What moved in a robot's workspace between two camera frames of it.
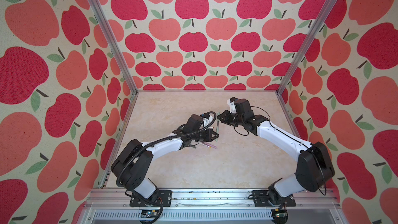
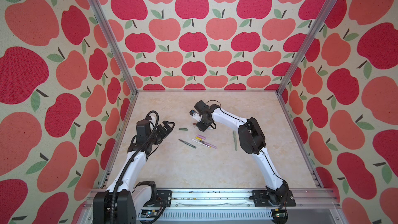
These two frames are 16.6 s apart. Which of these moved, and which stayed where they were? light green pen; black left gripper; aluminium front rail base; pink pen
Moved: light green pen; black left gripper
Stayed: aluminium front rail base; pink pen
